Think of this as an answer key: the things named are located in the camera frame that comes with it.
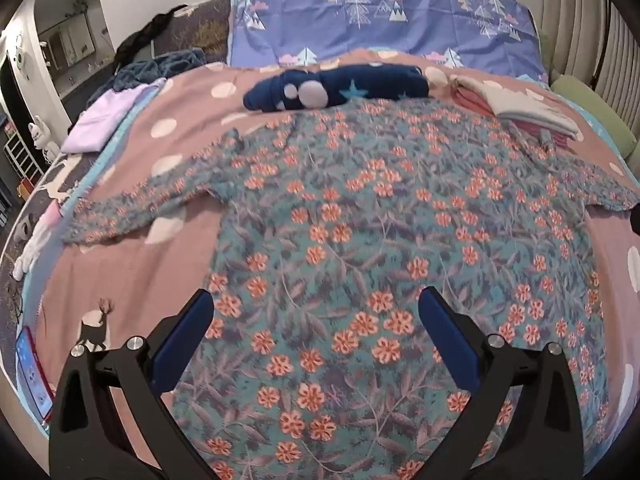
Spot green pillow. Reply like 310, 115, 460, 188
550, 74, 640, 161

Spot beige pleated curtain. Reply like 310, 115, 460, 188
542, 0, 640, 126

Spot folded lilac garment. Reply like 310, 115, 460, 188
61, 77, 168, 153

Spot teal floral shirt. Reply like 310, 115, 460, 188
62, 96, 633, 480

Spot dark branch print pillow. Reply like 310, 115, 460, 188
150, 2, 233, 66

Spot folded pink striped garment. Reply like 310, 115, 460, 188
452, 85, 576, 146

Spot pink polka dot blanket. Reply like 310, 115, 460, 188
10, 47, 640, 480

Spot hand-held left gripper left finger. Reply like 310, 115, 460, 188
48, 288, 216, 480

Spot white shelf rack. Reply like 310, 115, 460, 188
4, 132, 42, 186

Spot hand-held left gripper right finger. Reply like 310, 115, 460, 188
418, 286, 586, 480

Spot red-cased smartphone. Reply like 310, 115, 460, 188
14, 326, 55, 421

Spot dark teal fuzzy blanket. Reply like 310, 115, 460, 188
111, 49, 207, 93

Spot navy star print blanket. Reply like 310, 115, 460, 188
242, 62, 431, 112

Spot blue tree print pillow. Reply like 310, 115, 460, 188
227, 0, 548, 83

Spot white cat figurine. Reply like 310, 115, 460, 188
27, 116, 61, 163

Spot stack of folded clothes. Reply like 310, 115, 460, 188
450, 74, 581, 136

